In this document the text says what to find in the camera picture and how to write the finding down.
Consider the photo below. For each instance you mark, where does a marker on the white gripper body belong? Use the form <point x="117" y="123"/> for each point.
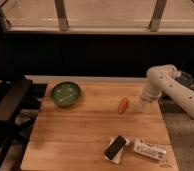
<point x="148" y="98"/>

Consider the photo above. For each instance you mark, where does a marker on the white printed package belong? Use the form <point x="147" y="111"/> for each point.
<point x="149" y="150"/>

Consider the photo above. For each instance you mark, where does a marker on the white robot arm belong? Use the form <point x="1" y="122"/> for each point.
<point x="161" y="79"/>

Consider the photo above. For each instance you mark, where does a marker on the green bowl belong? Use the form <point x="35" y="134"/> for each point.
<point x="65" y="94"/>

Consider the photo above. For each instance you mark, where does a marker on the orange carrot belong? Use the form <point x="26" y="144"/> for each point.
<point x="123" y="105"/>

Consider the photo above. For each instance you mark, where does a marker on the white card under phone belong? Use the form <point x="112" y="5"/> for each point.
<point x="117" y="158"/>

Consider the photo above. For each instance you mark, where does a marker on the black office chair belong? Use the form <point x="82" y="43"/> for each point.
<point x="10" y="107"/>

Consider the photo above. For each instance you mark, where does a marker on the black smartphone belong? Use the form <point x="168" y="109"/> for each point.
<point x="115" y="147"/>

